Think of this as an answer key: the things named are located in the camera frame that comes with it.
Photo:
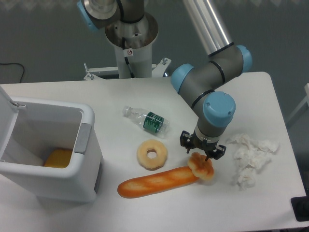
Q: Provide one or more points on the long orange baguette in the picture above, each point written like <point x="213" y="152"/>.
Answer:
<point x="156" y="183"/>

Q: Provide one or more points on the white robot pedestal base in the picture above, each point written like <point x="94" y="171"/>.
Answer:
<point x="131" y="31"/>

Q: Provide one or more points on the black device at edge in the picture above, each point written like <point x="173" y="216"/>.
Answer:
<point x="300" y="207"/>

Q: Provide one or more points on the clear bottle green label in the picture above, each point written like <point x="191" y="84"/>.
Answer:
<point x="147" y="121"/>

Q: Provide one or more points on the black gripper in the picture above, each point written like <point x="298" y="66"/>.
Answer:
<point x="207" y="144"/>

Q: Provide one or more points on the white open trash bin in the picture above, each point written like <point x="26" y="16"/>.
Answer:
<point x="31" y="129"/>

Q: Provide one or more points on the round ring-shaped bread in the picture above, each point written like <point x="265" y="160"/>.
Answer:
<point x="152" y="154"/>

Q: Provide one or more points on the yellow bread inside bin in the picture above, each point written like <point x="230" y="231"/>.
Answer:
<point x="59" y="158"/>

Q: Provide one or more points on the crumpled white tissue paper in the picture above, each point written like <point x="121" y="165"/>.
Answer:
<point x="250" y="157"/>

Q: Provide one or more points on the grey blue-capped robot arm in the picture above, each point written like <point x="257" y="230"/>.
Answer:
<point x="198" y="86"/>

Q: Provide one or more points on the white frame at right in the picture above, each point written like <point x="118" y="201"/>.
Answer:
<point x="299" y="110"/>

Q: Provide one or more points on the small knotted bread roll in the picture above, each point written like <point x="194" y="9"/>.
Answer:
<point x="201" y="166"/>

